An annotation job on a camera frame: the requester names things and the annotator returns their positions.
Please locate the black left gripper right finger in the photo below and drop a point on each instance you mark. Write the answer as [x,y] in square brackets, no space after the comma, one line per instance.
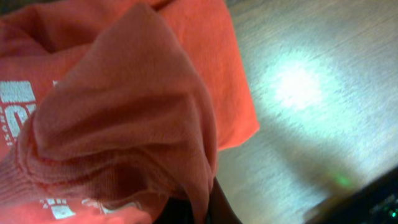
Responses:
[219,209]

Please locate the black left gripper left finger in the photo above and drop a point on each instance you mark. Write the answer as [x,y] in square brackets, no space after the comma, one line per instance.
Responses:
[176,211]

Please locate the orange printed t-shirt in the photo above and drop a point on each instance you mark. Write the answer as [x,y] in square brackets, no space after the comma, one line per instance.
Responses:
[110,108]

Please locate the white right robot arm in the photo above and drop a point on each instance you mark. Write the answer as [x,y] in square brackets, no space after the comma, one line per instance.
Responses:
[375,203]

